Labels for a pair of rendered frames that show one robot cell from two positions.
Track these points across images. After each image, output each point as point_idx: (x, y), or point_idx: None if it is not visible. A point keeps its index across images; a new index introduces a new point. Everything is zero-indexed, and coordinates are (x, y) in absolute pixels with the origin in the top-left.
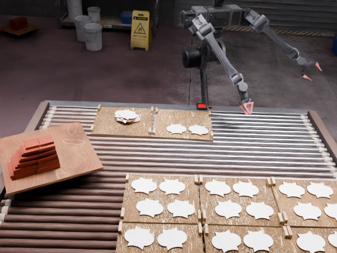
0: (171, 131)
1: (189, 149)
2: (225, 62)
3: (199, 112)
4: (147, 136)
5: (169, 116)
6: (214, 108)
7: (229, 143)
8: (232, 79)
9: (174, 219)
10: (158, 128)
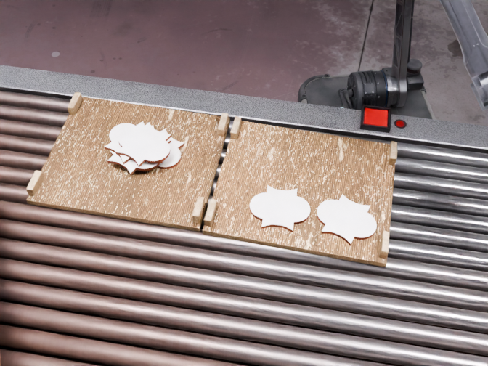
0: (263, 216)
1: (304, 294)
2: (467, 27)
3: (362, 142)
4: (187, 228)
5: (271, 151)
6: (412, 128)
7: (437, 277)
8: (481, 86)
9: None
10: (226, 200)
